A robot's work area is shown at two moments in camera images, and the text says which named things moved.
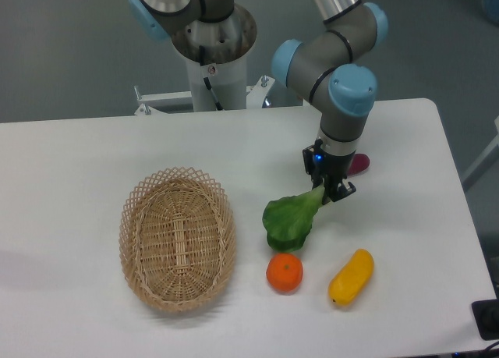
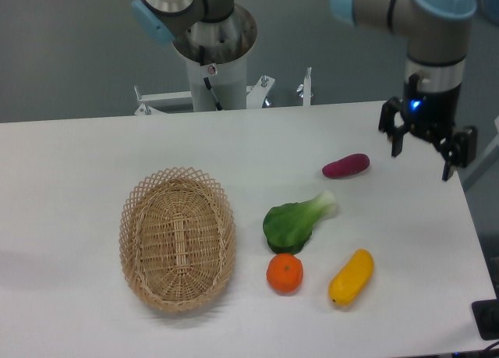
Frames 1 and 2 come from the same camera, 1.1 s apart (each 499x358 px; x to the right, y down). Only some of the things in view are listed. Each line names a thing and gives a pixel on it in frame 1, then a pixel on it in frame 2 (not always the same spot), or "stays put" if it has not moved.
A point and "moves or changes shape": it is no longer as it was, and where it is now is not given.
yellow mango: x=351 y=278 stays put
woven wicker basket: x=177 y=238 stays put
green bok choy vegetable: x=288 y=220 moves or changes shape
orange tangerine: x=284 y=272 stays put
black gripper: x=320 y=163 -> x=433 y=113
